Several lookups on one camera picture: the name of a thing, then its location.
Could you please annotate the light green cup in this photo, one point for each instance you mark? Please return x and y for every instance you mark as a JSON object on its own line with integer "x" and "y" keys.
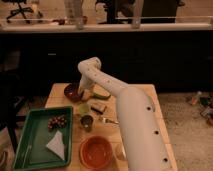
{"x": 84, "y": 109}

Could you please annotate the small metal cup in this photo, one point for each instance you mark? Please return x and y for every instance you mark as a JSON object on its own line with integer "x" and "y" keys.
{"x": 87, "y": 122}

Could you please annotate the silver fork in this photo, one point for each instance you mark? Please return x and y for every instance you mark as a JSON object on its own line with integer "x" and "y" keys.
{"x": 106, "y": 120}

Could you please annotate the black office chair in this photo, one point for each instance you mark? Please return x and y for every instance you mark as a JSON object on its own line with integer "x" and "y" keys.
{"x": 23, "y": 10}

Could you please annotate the green pepper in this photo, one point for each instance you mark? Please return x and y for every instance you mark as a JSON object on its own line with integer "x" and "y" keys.
{"x": 100, "y": 97}

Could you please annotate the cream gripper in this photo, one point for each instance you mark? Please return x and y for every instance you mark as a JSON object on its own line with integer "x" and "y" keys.
{"x": 87, "y": 94}

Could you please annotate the dark chair at left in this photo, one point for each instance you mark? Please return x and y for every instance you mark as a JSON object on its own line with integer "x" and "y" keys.
{"x": 9, "y": 107}

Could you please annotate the bunch of dark grapes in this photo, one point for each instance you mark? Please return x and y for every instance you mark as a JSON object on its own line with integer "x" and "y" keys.
{"x": 57, "y": 122}

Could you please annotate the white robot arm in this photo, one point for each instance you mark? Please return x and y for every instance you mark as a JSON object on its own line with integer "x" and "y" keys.
{"x": 141, "y": 136}

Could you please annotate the green plastic tray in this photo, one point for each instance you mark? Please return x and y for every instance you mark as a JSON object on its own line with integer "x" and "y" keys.
{"x": 32, "y": 153}

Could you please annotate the white cup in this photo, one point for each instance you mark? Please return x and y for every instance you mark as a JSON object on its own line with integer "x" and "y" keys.
{"x": 120, "y": 152}

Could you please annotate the dark red bowl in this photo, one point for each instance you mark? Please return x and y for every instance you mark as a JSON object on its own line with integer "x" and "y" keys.
{"x": 71, "y": 92}

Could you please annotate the orange bowl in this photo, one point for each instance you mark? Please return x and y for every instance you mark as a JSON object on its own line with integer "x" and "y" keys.
{"x": 95, "y": 153}

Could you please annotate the white folded napkin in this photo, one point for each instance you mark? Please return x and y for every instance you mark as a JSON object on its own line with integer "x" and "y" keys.
{"x": 56, "y": 145}

